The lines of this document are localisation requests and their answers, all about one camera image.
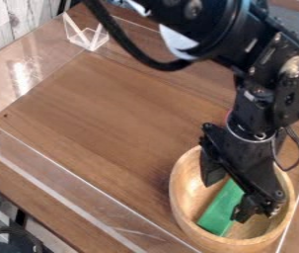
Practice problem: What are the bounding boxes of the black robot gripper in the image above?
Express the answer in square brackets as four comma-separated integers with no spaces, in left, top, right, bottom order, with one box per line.
[199,116,286,223]

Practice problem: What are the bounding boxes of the green rectangular block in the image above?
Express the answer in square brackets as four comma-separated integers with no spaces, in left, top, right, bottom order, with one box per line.
[196,180,245,236]

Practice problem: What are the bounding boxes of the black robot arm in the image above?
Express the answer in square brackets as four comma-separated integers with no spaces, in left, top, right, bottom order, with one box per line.
[128,0,299,222]

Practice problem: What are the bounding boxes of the brown wooden bowl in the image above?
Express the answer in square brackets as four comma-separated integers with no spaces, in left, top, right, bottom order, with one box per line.
[168,146,295,253]

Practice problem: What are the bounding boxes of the black equipment lower left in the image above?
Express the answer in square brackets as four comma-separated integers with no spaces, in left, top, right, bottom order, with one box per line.
[0,221,53,253]

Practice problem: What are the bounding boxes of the clear acrylic corner bracket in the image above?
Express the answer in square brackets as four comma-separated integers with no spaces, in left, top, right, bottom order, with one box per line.
[61,13,110,51]

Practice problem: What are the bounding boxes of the black cable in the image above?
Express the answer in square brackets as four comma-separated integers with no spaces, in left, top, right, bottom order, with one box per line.
[82,0,192,72]

